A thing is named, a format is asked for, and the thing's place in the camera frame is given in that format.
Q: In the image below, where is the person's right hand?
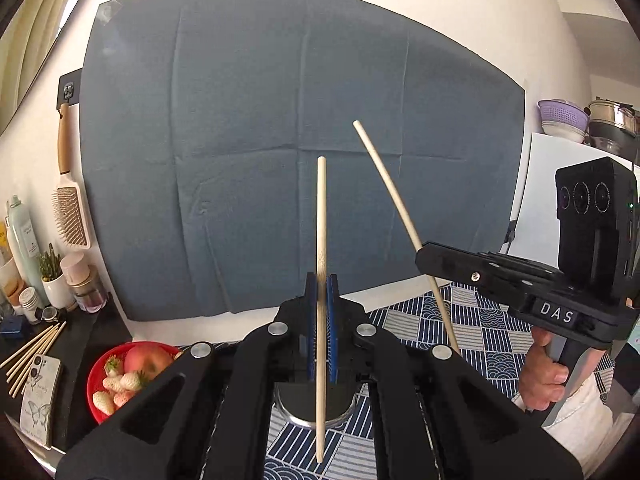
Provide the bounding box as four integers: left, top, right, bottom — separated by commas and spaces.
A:
517, 327, 571, 413

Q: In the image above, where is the pink-lid glass jar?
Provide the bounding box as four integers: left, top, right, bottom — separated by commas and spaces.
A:
59, 252, 109, 314

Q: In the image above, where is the phone with butterfly case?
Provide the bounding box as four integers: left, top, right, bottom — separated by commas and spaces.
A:
19, 354, 64, 449

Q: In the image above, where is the purple colander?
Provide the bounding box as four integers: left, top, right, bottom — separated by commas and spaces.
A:
537, 98, 590, 132

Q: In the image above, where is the steel pot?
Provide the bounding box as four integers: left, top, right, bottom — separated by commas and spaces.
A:
587, 99, 640, 157

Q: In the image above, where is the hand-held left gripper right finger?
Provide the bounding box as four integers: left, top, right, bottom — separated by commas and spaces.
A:
324, 275, 586, 480

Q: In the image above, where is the black side shelf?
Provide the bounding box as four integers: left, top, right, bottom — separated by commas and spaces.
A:
0, 304, 135, 457

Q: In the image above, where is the red apple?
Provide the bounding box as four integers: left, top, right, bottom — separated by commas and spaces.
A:
123, 345, 172, 382

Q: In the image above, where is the grey-blue backdrop cloth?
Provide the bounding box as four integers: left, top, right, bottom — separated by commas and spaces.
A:
79, 0, 527, 322

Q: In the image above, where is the pale green spray bottle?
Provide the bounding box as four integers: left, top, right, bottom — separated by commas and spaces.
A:
5, 194, 47, 307

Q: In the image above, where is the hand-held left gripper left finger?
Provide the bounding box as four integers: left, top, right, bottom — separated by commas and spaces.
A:
55, 272, 321, 480

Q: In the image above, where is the blue white patterned tablecloth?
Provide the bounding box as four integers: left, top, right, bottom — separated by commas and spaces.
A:
214, 280, 617, 480

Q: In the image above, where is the black wall socket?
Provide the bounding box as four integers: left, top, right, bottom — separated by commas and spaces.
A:
57, 70, 82, 107

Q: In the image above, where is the white board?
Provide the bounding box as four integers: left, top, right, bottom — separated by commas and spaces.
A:
507, 131, 602, 262

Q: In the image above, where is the bamboo chopstick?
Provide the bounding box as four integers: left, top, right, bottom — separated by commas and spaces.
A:
352, 119, 461, 357
314, 156, 329, 463

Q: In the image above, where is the red plastic basket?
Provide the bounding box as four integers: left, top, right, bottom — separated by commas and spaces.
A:
86, 342, 182, 424

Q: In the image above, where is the pile of white strawberries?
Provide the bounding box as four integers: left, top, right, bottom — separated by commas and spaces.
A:
92, 354, 152, 417

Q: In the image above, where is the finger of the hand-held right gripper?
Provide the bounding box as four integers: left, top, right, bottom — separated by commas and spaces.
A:
480, 251, 567, 282
414, 241, 534, 311

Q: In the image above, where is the bundle of wooden sticks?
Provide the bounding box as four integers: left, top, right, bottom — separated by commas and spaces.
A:
0, 320, 67, 398

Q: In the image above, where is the wall mirror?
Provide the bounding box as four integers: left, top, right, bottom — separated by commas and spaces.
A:
0, 0, 96, 132

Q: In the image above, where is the potted succulent plant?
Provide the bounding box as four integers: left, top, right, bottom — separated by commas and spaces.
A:
38, 242, 76, 310

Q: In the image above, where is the white bowl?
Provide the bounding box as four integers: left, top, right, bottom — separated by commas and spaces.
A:
541, 120, 587, 145

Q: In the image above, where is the black cylindrical utensil holder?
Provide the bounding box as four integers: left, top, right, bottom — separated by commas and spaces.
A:
272, 381, 358, 429

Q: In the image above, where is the wooden paddle hairbrush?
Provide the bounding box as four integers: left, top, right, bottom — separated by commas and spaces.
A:
51, 102, 94, 251

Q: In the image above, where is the small white jar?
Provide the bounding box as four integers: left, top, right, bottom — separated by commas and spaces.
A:
18, 287, 45, 324

